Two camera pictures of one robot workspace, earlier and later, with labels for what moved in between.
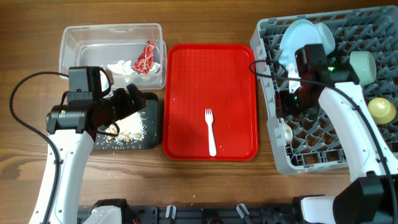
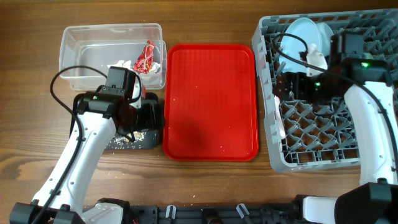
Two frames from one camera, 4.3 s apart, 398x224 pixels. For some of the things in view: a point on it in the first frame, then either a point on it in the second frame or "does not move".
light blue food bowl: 326,37 does not move
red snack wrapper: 143,63 does not move
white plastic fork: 209,117 → 279,116
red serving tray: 217,76 does not move
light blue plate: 296,37 does not move
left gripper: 127,107 → 148,121
